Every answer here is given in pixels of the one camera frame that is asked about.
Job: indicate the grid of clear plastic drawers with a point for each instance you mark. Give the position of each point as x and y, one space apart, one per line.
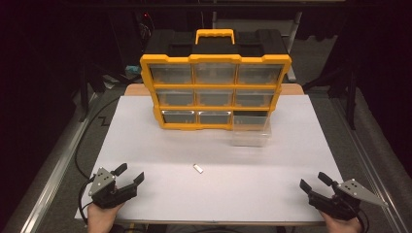
171 73

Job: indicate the small teal object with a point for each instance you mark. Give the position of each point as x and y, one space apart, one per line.
132 69

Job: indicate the person's right hand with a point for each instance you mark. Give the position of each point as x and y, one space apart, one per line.
343 226

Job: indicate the black stand legs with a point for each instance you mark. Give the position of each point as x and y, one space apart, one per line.
85 90
351 97

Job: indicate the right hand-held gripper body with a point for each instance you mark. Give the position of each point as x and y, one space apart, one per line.
336 204

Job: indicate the small white piece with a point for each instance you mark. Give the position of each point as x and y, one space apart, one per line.
198 168

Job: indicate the person's left hand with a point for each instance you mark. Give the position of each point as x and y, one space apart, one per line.
98 220

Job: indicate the transparent storage bin drawer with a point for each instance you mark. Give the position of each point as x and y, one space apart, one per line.
251 137

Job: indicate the white board sheet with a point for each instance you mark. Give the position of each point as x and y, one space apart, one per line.
210 194

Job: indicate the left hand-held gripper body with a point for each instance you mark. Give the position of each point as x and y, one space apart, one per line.
102 181

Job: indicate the yellow black organizer cabinet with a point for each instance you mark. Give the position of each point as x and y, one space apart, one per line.
213 86

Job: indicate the aluminium rail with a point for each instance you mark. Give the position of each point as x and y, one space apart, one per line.
55 168
372 168

